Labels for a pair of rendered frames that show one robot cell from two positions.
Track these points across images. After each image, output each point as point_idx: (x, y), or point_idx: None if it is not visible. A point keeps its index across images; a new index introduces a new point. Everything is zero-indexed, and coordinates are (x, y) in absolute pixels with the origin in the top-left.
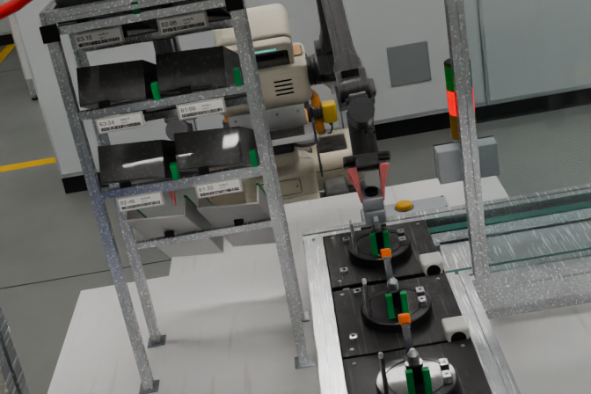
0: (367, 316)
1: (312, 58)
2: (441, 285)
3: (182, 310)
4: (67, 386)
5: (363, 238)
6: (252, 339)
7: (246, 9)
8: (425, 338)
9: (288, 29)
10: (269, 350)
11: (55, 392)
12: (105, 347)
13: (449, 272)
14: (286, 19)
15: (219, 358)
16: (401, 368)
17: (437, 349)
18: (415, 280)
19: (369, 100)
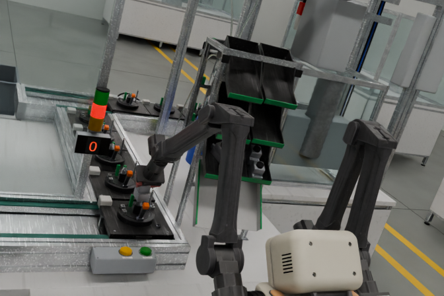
0: (133, 178)
1: (254, 291)
2: (100, 191)
3: (244, 254)
4: (265, 224)
5: (146, 217)
6: (193, 229)
7: (326, 231)
8: (107, 172)
9: (274, 238)
10: (182, 222)
11: (267, 222)
12: (266, 239)
13: (94, 207)
14: (281, 236)
15: None
16: (115, 158)
17: (102, 168)
18: (113, 197)
19: (151, 135)
